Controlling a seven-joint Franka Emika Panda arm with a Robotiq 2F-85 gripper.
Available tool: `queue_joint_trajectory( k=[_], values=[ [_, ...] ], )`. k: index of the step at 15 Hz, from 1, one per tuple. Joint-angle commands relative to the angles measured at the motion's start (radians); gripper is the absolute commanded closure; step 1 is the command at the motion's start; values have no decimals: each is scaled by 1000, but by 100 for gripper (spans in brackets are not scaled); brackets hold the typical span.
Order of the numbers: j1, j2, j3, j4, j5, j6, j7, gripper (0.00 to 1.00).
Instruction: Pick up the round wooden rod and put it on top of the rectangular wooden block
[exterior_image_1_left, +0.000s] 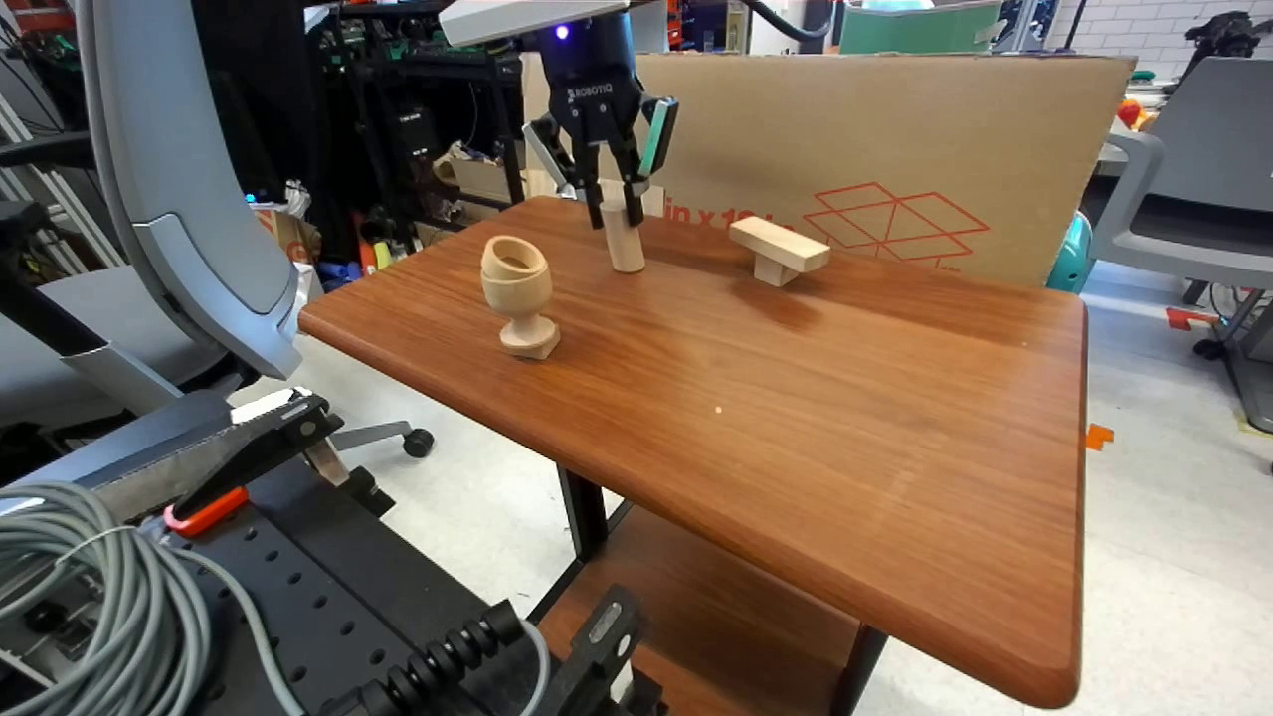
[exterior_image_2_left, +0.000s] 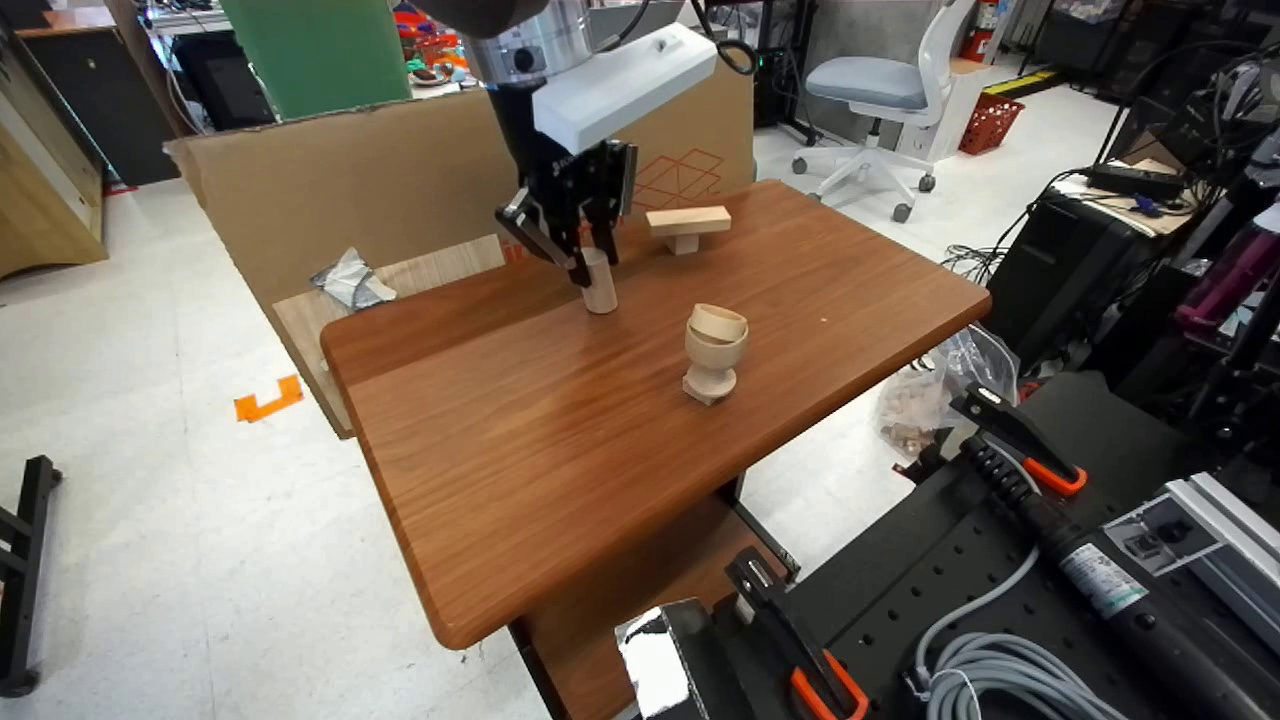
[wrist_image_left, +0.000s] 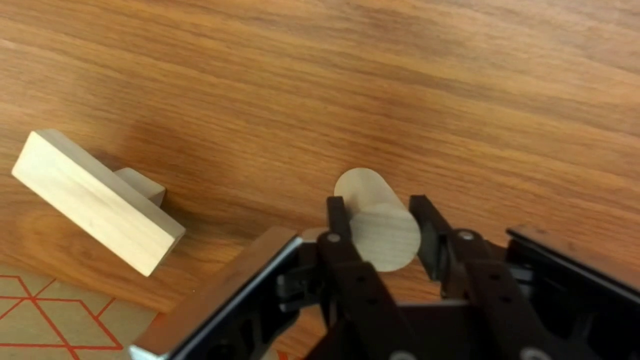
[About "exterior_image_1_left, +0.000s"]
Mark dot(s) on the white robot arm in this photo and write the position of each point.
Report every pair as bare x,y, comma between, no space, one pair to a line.
523,18

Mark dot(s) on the large cardboard box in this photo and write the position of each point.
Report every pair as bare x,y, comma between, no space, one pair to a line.
863,124

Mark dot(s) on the wooden goblet cup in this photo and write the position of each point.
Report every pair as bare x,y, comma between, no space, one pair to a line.
520,280

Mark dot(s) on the grey office chair with wheels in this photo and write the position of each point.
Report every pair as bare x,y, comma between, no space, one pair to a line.
181,185

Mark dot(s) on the green board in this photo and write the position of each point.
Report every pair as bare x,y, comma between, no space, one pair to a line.
918,29

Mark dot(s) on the wooden lower table shelf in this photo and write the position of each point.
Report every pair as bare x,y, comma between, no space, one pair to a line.
703,623

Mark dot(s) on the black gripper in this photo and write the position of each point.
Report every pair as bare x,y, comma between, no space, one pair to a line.
600,97

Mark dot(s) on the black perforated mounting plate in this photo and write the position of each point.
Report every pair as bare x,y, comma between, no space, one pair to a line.
319,597

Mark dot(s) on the black table leg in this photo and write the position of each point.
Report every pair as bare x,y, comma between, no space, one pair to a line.
577,510
856,669

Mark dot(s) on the small orange object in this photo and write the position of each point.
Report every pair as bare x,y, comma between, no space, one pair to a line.
1133,119

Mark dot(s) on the rectangular wooden block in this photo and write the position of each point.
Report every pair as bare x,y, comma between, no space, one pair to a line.
782,242

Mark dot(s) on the small wooden support block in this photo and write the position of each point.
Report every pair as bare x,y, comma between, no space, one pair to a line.
768,274

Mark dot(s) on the black ribbed clamp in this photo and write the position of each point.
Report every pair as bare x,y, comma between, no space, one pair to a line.
584,660

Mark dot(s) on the grey chair with armrest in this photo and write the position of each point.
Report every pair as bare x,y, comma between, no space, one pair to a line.
1217,147

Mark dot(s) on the orange floor tape piece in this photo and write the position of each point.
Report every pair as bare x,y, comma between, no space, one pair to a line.
1100,434

